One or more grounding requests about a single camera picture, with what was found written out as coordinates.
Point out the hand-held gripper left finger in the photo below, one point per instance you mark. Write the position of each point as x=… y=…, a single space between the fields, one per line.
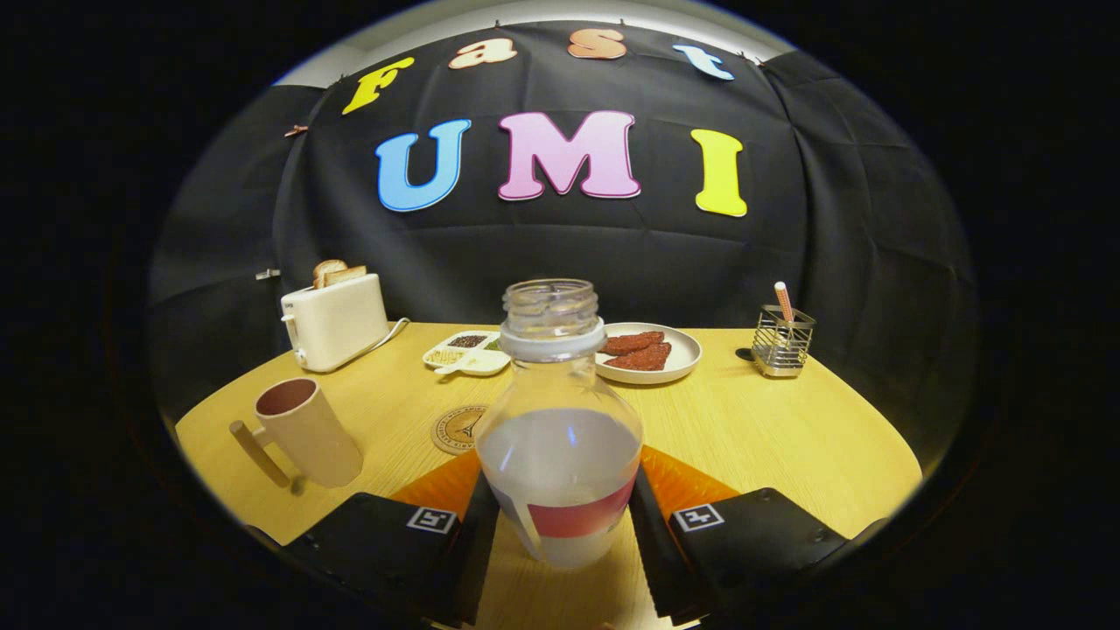
x=472 y=560

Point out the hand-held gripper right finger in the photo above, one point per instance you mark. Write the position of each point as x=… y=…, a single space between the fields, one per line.
x=652 y=551

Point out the round cork coaster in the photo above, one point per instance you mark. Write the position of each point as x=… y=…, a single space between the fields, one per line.
x=455 y=430

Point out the clear plastic juice bottle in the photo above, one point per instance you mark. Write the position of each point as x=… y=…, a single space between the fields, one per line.
x=560 y=455

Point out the wooden table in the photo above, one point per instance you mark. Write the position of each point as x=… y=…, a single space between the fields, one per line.
x=761 y=429

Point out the red meat patty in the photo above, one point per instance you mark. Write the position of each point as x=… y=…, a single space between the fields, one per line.
x=632 y=341
x=643 y=357

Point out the white round plate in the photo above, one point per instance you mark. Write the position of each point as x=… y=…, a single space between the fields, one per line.
x=682 y=354

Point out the white divided snack tray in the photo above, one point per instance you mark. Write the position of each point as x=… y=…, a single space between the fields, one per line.
x=477 y=359

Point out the cream white toaster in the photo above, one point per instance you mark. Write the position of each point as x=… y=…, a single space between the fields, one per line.
x=337 y=324

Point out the striped orange straw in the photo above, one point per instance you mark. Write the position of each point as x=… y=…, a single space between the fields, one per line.
x=783 y=300

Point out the black backdrop cloth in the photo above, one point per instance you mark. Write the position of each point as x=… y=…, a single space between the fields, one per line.
x=569 y=254

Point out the toast slice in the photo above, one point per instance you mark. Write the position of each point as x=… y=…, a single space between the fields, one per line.
x=346 y=276
x=328 y=267

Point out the copper clip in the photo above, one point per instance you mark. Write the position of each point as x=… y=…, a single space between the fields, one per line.
x=296 y=130

